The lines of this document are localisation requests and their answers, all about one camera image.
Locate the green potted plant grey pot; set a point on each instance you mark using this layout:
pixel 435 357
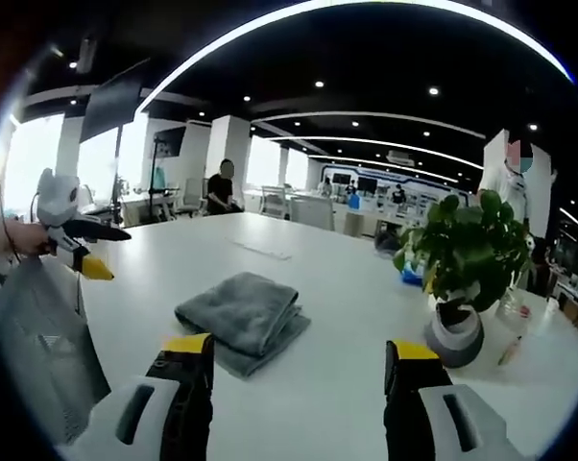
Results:
pixel 466 254

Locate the small pen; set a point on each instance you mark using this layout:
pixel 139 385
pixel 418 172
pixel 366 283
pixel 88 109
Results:
pixel 509 350

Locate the black tripod stand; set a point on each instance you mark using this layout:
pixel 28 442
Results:
pixel 155 192

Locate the white office chair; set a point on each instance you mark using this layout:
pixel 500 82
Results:
pixel 313 211

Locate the black hanging screen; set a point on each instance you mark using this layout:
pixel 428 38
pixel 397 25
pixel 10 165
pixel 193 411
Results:
pixel 110 105

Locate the white keyboard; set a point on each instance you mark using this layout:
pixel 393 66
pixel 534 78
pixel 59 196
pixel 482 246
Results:
pixel 262 247

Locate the grey towel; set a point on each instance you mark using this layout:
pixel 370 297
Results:
pixel 243 317

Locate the grey mesh office chair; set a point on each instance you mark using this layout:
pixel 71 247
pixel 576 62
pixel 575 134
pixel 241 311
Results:
pixel 39 346

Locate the person's left hand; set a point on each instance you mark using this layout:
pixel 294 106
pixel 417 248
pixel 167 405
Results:
pixel 26 237

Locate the small blue object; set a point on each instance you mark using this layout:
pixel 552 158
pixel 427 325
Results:
pixel 410 277

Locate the ceiling air conditioner unit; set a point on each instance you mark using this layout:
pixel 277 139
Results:
pixel 401 157

